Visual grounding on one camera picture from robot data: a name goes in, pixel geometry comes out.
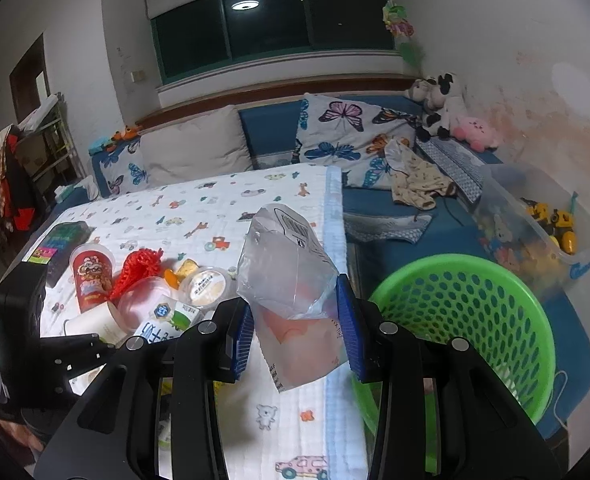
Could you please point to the dark window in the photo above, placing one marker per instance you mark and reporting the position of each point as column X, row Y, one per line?
column 275, row 25

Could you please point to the large butterfly pillow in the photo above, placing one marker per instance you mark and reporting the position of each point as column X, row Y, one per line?
column 345, row 135

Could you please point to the pink plush toy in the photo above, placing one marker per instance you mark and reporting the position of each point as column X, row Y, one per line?
column 475, row 132

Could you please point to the red mesh net bag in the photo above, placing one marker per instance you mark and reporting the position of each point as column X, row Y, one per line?
column 137, row 267

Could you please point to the blue bed mattress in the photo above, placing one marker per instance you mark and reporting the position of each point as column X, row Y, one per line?
column 390, row 260

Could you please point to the orange toy figure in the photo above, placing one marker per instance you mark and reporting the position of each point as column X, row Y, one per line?
column 124, row 135

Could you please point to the metal clothes rack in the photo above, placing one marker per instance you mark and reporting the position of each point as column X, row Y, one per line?
column 50, row 135

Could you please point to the printed vehicle blanket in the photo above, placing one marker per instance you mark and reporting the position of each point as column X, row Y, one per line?
column 190, row 210

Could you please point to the beige patterned garment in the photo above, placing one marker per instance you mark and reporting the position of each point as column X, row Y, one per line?
column 417, row 180

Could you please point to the beige pillow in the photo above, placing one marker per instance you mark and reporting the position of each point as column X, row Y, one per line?
column 195, row 145

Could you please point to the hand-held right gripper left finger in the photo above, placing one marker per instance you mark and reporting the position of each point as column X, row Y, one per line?
column 240, row 342

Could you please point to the small butterfly pillow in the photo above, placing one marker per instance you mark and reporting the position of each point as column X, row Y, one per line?
column 120, row 170

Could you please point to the red black clothes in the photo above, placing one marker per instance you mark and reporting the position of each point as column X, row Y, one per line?
column 17, row 180

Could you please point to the clear plastic bag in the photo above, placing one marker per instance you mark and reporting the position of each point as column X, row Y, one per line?
column 285, row 280

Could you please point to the tissue box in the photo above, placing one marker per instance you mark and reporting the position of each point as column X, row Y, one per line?
column 75, row 192

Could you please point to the green perforated basket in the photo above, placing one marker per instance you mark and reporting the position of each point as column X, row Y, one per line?
column 475, row 310

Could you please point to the clear round pudding cup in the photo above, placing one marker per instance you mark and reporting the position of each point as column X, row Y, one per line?
column 207, row 286

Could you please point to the clear plastic storage box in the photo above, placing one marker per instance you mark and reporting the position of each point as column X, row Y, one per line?
column 525, row 220

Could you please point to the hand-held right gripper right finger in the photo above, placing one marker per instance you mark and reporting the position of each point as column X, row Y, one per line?
column 351, row 330

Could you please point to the grey patterned cloth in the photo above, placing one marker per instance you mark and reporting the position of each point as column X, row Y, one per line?
column 385, row 225

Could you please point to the black white cow plush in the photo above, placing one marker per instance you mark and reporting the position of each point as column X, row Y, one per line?
column 442, row 105

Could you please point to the red snack can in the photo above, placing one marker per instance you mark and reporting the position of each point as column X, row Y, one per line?
column 91, row 275

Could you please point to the clear container with pink lid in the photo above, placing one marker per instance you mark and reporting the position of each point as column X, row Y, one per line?
column 142, row 300

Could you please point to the blue green milk carton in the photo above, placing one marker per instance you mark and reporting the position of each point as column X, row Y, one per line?
column 167, row 317

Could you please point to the blue white patterned folded cloth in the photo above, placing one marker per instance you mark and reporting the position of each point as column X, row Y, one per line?
column 455, row 165

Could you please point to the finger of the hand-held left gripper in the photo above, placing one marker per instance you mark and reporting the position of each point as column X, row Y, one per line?
column 75, row 347
column 72, row 370

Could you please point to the wall socket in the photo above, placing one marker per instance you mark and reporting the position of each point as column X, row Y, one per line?
column 138, row 76

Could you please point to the white paper cup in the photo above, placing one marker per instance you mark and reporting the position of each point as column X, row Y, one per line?
column 97, row 324

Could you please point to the dark colourful flat packet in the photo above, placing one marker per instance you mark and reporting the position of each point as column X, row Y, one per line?
column 60, row 245

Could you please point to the yellow toy truck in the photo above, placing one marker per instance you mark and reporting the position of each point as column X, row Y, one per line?
column 550, row 220

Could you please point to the brown door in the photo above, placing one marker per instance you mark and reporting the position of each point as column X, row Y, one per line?
column 27, row 80

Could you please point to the colourful hanging toy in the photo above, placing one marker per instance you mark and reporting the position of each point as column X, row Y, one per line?
column 400, row 25

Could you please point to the wooden headboard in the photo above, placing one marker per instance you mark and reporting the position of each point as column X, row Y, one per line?
column 275, row 92

